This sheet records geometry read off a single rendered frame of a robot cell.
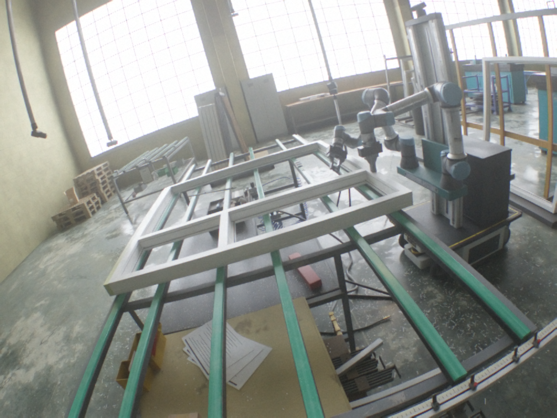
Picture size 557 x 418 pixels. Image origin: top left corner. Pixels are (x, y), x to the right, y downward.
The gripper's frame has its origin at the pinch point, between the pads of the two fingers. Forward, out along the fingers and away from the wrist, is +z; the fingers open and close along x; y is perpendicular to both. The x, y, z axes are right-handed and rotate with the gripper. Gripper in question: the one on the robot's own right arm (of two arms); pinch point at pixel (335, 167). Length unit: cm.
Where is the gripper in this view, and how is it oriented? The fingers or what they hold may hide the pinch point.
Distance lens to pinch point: 185.9
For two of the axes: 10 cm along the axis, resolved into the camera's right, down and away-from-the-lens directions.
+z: -2.0, 9.3, -3.2
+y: 3.3, -2.4, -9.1
